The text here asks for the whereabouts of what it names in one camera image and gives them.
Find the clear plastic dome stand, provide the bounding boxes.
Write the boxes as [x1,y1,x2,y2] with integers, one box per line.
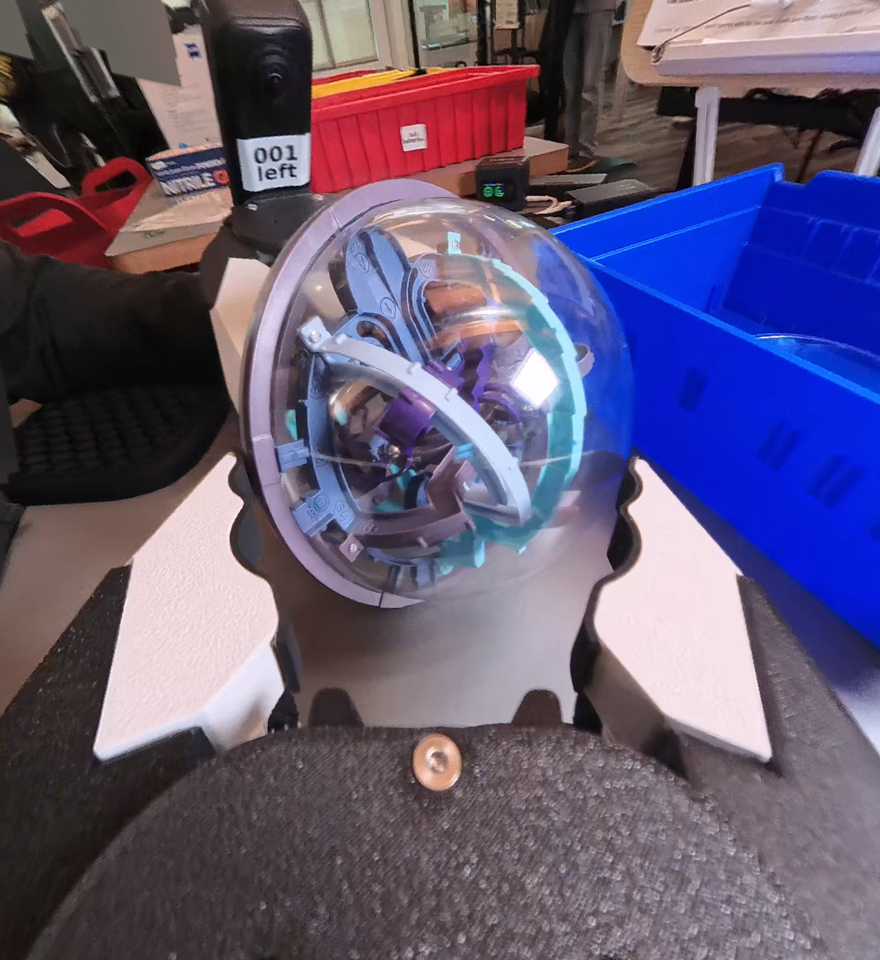
[752,332,880,424]

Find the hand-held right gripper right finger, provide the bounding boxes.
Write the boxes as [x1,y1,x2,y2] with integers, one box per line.
[572,458,775,763]

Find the small black digital timer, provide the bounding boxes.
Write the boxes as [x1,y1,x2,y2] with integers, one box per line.
[473,153,532,213]

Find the wooden instruction board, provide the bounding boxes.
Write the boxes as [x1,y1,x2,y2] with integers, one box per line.
[620,0,880,88]

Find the black mesh cushion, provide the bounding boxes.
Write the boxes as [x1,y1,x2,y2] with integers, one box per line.
[2,381,234,508]

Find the red plastic bin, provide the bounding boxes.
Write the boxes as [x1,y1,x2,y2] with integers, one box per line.
[307,62,543,196]

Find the white printed sign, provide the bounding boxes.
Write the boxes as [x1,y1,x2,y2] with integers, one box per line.
[137,27,225,154]

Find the blue white glove box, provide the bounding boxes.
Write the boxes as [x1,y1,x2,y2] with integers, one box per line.
[146,143,240,201]

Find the black power adapter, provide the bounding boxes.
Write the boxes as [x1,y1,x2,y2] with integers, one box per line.
[566,176,660,214]

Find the blue plastic bin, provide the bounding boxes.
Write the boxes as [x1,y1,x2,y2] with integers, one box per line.
[551,161,880,678]

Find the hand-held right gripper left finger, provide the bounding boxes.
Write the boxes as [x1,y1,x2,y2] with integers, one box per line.
[94,458,300,762]

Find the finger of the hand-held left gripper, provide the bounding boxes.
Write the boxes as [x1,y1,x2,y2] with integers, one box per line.
[206,258,270,409]

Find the clear plastic maze ball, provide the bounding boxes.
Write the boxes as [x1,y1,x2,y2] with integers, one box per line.
[241,179,637,610]

